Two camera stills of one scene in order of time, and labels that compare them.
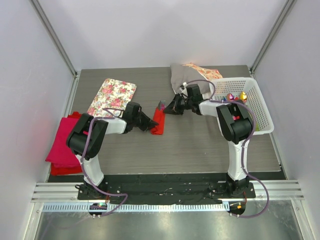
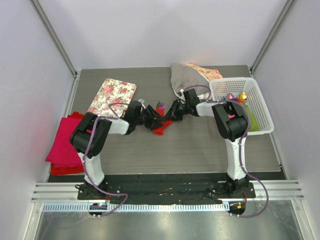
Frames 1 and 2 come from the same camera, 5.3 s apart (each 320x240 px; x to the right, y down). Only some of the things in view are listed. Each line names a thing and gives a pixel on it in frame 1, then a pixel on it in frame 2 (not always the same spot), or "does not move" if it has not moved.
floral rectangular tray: (113, 94) does not move
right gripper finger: (174, 106) -> (173, 113)
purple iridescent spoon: (230, 96) does not move
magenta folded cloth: (60, 153) does not move
